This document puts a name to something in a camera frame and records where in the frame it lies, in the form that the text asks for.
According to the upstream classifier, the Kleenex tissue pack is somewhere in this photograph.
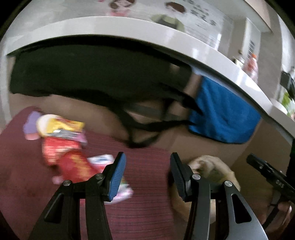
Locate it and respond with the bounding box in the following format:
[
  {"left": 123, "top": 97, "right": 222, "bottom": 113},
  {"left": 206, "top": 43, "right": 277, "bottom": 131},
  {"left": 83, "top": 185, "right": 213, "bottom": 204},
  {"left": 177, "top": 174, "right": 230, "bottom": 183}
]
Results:
[{"left": 88, "top": 152, "right": 133, "bottom": 204}]

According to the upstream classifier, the red crushed drink can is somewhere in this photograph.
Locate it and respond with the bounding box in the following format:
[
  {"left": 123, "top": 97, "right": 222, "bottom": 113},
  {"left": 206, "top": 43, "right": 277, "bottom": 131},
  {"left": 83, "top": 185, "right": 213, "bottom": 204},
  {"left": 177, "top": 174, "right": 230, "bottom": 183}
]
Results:
[{"left": 58, "top": 150, "right": 98, "bottom": 183}]

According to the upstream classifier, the yellow snack wrapper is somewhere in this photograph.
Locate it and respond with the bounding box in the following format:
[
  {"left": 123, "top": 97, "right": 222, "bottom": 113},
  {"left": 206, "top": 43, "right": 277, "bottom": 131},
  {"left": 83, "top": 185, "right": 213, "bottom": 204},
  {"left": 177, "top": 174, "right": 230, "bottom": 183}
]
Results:
[{"left": 36, "top": 114, "right": 85, "bottom": 137}]

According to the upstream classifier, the pink purple sponge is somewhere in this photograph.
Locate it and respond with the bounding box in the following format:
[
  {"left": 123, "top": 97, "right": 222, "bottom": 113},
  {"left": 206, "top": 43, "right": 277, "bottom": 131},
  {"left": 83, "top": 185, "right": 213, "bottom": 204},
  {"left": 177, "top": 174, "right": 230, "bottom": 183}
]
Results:
[{"left": 22, "top": 111, "right": 41, "bottom": 140}]

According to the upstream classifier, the trash bin with plastic bag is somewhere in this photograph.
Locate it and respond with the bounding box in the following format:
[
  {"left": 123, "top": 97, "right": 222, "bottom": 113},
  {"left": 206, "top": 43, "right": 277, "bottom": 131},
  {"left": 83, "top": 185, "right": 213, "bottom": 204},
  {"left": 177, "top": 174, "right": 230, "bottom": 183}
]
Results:
[{"left": 169, "top": 155, "right": 240, "bottom": 222}]

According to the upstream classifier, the person's right hand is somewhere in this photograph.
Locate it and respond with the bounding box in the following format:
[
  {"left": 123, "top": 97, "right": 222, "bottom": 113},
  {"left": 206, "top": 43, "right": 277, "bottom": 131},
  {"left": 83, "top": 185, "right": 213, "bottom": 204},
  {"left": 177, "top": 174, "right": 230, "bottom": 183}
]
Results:
[{"left": 256, "top": 202, "right": 292, "bottom": 234}]

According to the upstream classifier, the red round wrapper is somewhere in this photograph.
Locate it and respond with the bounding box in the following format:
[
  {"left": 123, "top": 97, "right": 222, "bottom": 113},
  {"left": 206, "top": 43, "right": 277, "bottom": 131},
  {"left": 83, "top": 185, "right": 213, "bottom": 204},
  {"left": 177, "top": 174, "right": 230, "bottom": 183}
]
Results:
[{"left": 42, "top": 137, "right": 81, "bottom": 166}]

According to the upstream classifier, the blue hanging towel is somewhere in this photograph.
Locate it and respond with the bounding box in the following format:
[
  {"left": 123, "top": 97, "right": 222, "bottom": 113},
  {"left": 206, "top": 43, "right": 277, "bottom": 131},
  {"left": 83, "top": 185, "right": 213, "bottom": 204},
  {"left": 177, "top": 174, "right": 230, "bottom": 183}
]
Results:
[{"left": 188, "top": 76, "right": 261, "bottom": 144}]

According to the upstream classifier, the white bowl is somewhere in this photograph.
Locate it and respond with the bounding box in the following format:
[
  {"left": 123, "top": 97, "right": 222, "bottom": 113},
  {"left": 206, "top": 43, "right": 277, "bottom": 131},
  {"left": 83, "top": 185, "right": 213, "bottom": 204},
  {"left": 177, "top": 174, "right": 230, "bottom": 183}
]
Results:
[{"left": 270, "top": 99, "right": 288, "bottom": 115}]

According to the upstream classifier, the green white package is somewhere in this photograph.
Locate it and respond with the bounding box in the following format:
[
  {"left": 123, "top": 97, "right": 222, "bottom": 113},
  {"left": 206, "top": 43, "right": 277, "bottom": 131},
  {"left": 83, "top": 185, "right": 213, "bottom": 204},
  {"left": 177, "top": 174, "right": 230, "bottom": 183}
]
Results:
[{"left": 280, "top": 92, "right": 295, "bottom": 121}]

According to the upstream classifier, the red plaid tablecloth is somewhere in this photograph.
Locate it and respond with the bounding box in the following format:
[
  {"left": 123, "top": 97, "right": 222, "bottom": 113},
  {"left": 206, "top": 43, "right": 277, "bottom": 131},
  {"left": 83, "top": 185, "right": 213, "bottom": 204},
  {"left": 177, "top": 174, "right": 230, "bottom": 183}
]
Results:
[{"left": 1, "top": 107, "right": 175, "bottom": 239}]

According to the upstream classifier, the black hanging bag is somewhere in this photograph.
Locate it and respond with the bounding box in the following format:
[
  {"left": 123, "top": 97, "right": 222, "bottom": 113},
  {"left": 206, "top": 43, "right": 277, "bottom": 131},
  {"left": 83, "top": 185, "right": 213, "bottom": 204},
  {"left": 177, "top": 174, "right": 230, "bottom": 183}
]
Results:
[{"left": 9, "top": 45, "right": 202, "bottom": 148}]

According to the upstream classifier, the red plastic bottle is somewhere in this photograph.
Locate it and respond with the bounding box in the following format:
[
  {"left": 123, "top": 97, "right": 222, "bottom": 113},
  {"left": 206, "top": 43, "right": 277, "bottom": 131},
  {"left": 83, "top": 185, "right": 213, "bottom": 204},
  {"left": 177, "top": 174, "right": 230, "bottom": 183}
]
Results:
[{"left": 244, "top": 54, "right": 258, "bottom": 83}]

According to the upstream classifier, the dark sauce bottle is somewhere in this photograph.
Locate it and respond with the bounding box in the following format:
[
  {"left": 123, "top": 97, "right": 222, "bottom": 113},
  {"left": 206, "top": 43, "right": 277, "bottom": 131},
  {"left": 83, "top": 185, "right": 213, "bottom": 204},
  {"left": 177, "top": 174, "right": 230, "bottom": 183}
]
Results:
[{"left": 233, "top": 49, "right": 245, "bottom": 69}]

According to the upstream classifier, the black wall rack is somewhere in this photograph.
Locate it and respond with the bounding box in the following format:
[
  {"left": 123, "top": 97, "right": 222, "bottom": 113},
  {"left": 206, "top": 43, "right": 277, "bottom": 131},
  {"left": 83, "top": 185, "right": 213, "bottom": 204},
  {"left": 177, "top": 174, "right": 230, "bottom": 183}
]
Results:
[{"left": 280, "top": 71, "right": 294, "bottom": 100}]

